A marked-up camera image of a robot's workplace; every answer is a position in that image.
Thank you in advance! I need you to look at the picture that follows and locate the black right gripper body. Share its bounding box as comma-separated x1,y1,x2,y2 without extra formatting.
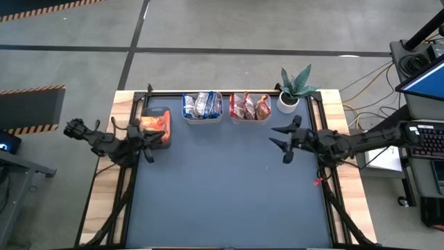
282,114,327,165

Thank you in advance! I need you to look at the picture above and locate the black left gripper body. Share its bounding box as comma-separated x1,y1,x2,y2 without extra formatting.
126,117,156,165

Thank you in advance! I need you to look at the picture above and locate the red Maruchan noodle pack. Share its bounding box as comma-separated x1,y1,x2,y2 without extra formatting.
228,92,246,121
242,91,257,121

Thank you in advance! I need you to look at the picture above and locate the snake plant in white pot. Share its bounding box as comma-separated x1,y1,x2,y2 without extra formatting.
275,63,321,115

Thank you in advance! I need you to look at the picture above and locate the dark gray plastic bin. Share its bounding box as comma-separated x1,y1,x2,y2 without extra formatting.
138,106,174,150

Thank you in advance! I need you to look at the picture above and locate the clear plastic bin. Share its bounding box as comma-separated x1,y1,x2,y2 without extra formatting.
228,92,273,126

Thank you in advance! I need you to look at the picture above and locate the light gray plastic bin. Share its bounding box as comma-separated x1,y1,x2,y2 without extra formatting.
180,91,225,126

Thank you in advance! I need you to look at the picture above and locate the blue-gray table mat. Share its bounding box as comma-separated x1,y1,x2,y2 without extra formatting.
124,95,334,249

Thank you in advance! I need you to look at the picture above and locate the white labelled box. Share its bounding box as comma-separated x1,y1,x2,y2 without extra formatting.
363,145,403,172

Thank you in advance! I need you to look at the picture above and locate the black hazard-striped floor mat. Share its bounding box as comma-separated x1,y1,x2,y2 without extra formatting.
0,85,67,136
0,0,105,22

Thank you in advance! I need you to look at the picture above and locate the dark gray desk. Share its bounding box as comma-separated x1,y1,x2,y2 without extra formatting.
0,149,58,250

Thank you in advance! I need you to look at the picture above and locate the gray equipment cart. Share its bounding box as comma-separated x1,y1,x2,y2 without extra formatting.
388,38,444,209

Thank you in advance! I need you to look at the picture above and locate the black backlit keyboard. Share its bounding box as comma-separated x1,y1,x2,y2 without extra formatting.
407,120,444,160

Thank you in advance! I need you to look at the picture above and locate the black device with blue light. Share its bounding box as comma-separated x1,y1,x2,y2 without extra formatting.
0,130,22,156

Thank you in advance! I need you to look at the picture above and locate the monitor with blue screen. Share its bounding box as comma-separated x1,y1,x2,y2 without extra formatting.
395,55,444,102

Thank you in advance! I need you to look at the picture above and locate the dark tablet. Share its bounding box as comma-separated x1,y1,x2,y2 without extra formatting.
431,158,444,195

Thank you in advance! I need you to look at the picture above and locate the black box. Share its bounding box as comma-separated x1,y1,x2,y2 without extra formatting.
420,196,444,232

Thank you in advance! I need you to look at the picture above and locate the black metal table frame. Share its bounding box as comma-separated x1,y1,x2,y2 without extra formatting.
74,83,379,250

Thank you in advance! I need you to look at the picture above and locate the yellow floor cable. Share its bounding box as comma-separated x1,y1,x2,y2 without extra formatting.
339,62,400,131

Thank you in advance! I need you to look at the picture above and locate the coiled black cable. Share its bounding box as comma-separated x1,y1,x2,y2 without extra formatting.
398,53,431,76

